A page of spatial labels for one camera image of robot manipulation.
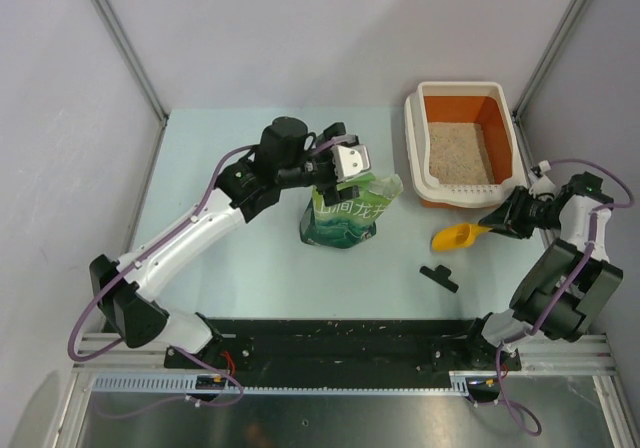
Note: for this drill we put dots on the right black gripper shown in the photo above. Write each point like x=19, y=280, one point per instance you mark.
x=508, y=217

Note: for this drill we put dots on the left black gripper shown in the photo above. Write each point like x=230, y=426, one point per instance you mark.
x=328, y=189

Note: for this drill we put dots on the orange plastic scoop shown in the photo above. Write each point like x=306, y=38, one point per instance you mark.
x=458, y=236

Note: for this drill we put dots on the green litter bag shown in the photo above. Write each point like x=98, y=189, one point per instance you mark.
x=353, y=221

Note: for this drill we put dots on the black bag clip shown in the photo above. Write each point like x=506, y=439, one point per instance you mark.
x=440, y=275

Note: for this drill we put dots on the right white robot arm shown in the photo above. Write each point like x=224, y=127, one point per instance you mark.
x=568, y=286

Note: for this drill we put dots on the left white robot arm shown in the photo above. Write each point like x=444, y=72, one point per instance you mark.
x=246, y=181

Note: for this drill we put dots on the white orange litter box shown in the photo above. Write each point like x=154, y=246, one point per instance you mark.
x=461, y=145

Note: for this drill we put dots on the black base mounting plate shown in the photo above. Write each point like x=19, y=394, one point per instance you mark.
x=435, y=345

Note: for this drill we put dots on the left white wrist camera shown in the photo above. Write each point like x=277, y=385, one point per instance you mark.
x=351, y=158

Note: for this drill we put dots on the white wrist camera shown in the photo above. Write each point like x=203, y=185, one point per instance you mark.
x=541, y=185
x=351, y=158

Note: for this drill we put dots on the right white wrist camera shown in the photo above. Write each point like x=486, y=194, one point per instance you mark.
x=541, y=185

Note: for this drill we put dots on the right aluminium frame post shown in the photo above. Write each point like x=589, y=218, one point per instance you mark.
x=575, y=10

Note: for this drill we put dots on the aluminium frame post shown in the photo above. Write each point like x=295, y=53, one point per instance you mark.
x=575, y=10
x=116, y=30

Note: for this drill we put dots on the left aluminium frame post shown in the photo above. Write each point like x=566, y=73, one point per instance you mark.
x=116, y=30

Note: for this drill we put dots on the aluminium extrusion rail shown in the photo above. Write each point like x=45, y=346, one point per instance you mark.
x=590, y=356

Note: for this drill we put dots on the grey slotted cable duct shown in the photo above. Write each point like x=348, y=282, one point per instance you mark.
x=208, y=384

